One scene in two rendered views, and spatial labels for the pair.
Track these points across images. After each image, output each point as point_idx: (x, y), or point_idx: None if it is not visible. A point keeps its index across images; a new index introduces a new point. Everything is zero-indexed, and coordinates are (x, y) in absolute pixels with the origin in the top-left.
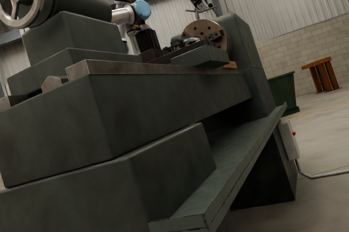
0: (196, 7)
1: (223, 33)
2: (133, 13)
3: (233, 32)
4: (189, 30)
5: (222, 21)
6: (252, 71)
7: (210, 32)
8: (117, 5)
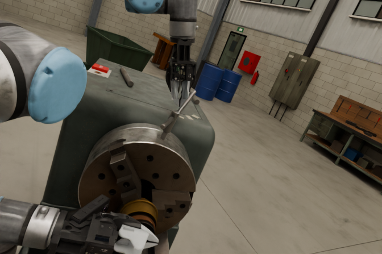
0: (167, 80)
1: (191, 199)
2: (13, 109)
3: (194, 169)
4: (135, 154)
5: (191, 141)
6: (176, 234)
7: (172, 184)
8: None
